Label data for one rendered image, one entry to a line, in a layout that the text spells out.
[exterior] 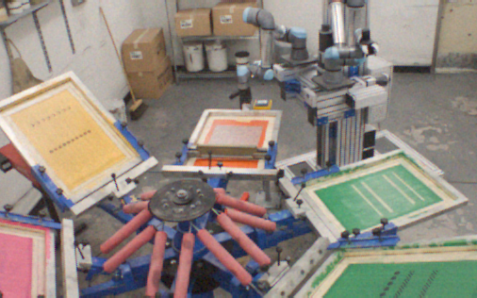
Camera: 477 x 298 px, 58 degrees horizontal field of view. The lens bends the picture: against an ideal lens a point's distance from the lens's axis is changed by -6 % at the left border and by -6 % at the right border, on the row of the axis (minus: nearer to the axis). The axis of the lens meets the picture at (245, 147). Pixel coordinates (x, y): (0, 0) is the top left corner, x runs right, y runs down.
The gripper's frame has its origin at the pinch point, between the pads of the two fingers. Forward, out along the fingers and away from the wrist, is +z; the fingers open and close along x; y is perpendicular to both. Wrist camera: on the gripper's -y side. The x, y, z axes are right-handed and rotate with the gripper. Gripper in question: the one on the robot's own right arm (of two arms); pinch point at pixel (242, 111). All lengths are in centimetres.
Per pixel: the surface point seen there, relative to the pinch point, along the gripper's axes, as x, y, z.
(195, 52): 269, -116, 53
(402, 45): 309, 163, 58
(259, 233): -134, 32, -6
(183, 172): -85, -20, -5
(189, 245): -164, 8, -25
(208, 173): -91, -3, -9
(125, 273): -166, -25, -6
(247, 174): -85, 18, -5
